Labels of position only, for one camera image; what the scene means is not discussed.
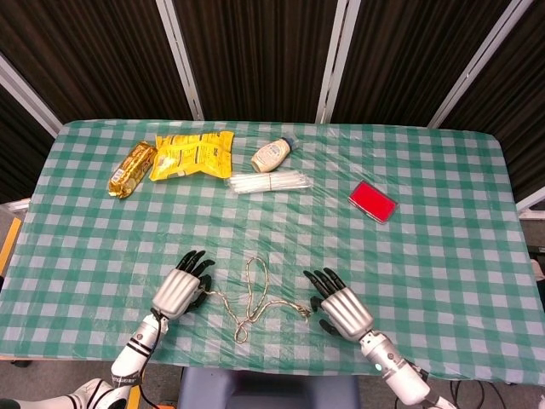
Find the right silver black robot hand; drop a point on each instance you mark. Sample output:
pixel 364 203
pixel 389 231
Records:
pixel 340 313

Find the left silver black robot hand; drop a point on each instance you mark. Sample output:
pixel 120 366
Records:
pixel 179 294

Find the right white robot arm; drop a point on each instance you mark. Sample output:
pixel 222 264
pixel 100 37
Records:
pixel 400 370

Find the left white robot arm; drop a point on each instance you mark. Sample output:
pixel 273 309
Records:
pixel 115 362

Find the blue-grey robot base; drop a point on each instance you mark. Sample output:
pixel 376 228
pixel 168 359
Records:
pixel 268 389

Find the green checkered tablecloth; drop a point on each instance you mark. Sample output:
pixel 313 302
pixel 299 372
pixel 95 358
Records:
pixel 272 238

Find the red flat case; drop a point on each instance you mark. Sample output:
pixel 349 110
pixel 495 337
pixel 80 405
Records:
pixel 373 201

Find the gold biscuit package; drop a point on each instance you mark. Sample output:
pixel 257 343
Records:
pixel 131 170

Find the yellow snack bag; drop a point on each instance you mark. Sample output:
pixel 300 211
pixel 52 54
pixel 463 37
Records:
pixel 193 155

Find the clear pack of white straws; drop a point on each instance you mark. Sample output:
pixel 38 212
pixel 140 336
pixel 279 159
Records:
pixel 268 182

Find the beige squeeze sauce bottle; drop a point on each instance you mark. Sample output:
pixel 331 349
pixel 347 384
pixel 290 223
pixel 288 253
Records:
pixel 271 154

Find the white partition post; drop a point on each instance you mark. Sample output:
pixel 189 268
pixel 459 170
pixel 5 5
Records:
pixel 474 64
pixel 338 59
pixel 27 98
pixel 181 57

